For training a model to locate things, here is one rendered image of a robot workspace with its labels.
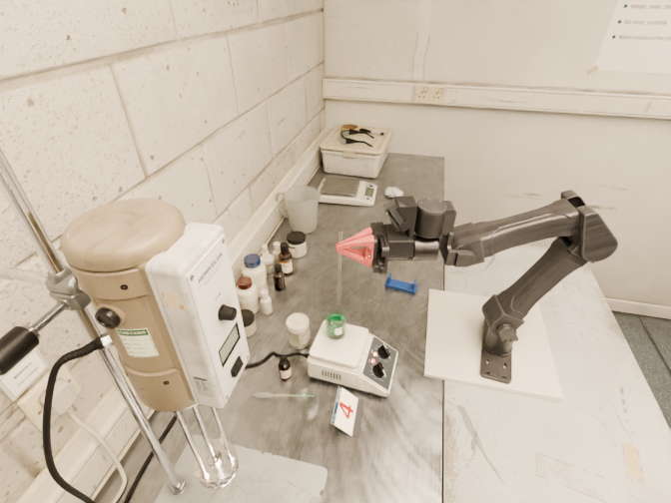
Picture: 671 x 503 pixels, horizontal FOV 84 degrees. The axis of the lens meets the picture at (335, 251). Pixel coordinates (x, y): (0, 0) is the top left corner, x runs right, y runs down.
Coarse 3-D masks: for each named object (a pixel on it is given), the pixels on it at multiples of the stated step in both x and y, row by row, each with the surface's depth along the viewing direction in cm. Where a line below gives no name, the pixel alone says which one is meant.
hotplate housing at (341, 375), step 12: (372, 336) 94; (312, 360) 88; (324, 360) 88; (360, 360) 88; (312, 372) 90; (324, 372) 88; (336, 372) 87; (348, 372) 85; (360, 372) 85; (336, 384) 90; (348, 384) 88; (360, 384) 86; (372, 384) 85; (384, 396) 87
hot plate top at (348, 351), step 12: (324, 324) 94; (348, 324) 94; (324, 336) 91; (348, 336) 91; (360, 336) 91; (312, 348) 88; (324, 348) 88; (336, 348) 88; (348, 348) 88; (360, 348) 88; (336, 360) 85; (348, 360) 85
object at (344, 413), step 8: (344, 392) 85; (344, 400) 84; (352, 400) 86; (344, 408) 83; (352, 408) 84; (336, 416) 80; (344, 416) 82; (352, 416) 83; (336, 424) 79; (344, 424) 80
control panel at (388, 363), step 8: (376, 344) 93; (368, 352) 90; (376, 352) 91; (392, 352) 94; (368, 360) 88; (376, 360) 90; (384, 360) 91; (392, 360) 92; (368, 368) 87; (384, 368) 89; (392, 368) 90; (368, 376) 86; (384, 376) 88; (384, 384) 86
